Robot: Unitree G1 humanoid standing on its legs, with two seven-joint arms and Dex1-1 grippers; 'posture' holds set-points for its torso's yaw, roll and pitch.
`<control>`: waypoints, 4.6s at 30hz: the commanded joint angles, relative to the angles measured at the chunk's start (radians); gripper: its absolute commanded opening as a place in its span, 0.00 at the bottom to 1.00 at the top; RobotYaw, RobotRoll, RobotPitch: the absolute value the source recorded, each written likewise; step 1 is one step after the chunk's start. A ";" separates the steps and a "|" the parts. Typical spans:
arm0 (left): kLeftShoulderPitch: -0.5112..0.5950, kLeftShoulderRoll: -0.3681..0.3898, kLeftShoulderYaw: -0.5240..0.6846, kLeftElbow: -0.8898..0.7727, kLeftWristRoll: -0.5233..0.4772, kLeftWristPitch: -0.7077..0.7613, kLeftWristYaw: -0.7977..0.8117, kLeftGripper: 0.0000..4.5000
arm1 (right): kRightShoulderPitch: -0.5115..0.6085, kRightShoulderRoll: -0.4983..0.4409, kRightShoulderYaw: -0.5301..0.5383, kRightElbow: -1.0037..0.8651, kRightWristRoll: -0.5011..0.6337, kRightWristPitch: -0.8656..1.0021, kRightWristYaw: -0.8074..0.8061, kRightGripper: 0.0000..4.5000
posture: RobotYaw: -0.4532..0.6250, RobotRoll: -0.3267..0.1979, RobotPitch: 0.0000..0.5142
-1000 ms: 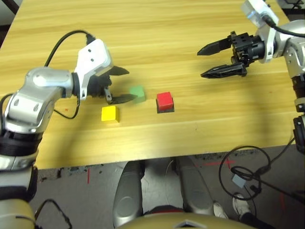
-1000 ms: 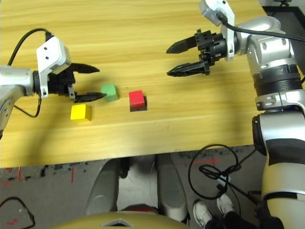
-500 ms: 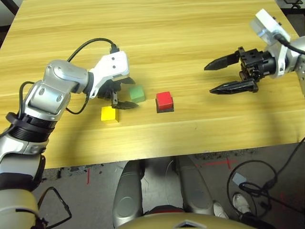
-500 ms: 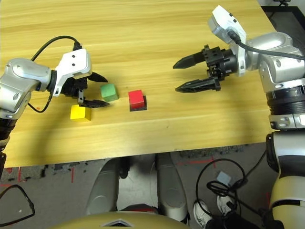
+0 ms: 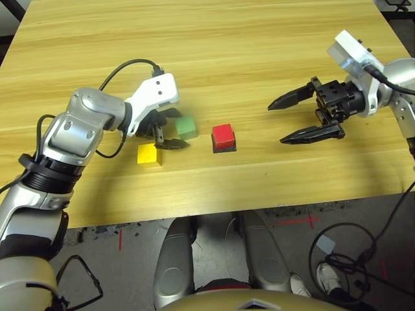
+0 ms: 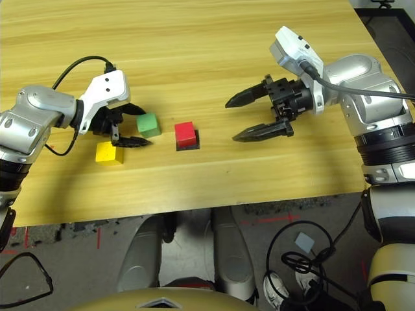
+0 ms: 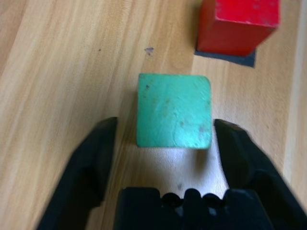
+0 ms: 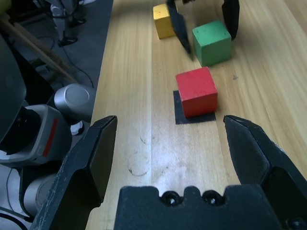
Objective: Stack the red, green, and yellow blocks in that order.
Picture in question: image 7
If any red wooden block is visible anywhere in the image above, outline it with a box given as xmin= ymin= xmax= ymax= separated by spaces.
xmin=196 ymin=0 xmax=281 ymax=57

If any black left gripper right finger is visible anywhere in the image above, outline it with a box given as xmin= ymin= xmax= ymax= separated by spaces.
xmin=214 ymin=119 xmax=307 ymax=230

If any green wooden block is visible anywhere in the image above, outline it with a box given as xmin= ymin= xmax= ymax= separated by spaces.
xmin=136 ymin=73 xmax=213 ymax=150

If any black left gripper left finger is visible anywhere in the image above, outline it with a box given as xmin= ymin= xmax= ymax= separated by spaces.
xmin=35 ymin=116 xmax=118 ymax=230

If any black square marker pad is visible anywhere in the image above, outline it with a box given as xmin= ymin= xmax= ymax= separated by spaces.
xmin=193 ymin=46 xmax=257 ymax=68

